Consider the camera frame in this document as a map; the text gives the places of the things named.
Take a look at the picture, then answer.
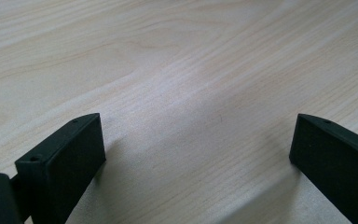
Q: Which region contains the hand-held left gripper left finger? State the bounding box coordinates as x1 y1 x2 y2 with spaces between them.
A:
14 112 107 224

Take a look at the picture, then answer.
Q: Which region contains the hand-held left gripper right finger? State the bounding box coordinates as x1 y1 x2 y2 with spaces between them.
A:
288 113 358 224

